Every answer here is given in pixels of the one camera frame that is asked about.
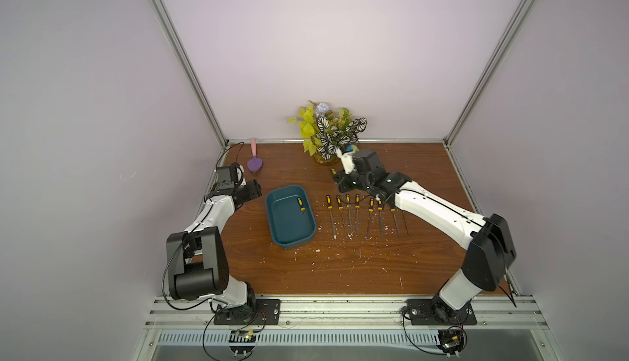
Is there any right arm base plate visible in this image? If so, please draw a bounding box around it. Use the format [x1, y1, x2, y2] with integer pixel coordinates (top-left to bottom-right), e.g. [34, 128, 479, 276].
[401, 298, 478, 326]

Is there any controller board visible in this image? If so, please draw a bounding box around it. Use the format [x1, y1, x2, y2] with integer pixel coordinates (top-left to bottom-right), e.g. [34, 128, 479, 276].
[228, 330, 259, 360]
[437, 327, 467, 357]

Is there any potted artificial plant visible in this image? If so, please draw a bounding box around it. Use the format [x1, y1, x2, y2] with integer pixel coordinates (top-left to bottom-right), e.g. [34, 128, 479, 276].
[287, 101, 368, 165]

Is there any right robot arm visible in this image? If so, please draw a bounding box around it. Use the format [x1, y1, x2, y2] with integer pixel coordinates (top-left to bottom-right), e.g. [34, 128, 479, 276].
[333, 147, 517, 320]

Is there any left controller board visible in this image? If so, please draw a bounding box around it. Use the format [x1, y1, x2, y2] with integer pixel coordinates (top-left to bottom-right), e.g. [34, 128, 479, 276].
[228, 330, 259, 360]

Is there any right controller board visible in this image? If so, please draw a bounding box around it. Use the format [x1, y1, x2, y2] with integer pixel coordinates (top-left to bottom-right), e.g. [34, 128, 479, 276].
[437, 327, 467, 357]

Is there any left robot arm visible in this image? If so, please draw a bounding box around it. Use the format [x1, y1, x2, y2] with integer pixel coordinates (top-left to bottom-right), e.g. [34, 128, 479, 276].
[162, 163, 261, 314]

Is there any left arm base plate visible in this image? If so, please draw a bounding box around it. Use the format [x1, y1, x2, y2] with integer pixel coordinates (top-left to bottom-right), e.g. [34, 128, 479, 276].
[213, 298, 282, 326]

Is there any teal plastic storage box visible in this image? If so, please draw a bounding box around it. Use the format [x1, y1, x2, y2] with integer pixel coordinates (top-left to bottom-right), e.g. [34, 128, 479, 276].
[265, 184, 317, 250]

